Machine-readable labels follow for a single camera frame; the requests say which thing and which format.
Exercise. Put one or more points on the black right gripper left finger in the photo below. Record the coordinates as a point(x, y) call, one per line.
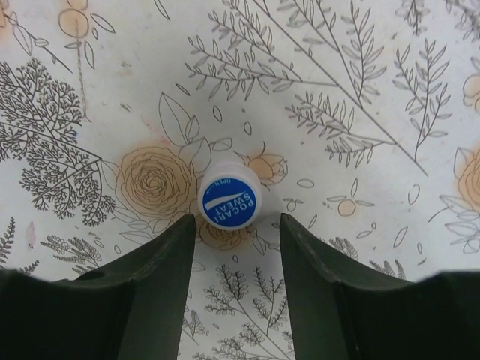
point(130, 308)

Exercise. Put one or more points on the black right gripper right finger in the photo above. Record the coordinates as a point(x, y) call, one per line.
point(340, 308)

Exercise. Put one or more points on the blue white bottle cap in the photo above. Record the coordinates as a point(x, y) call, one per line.
point(230, 196)

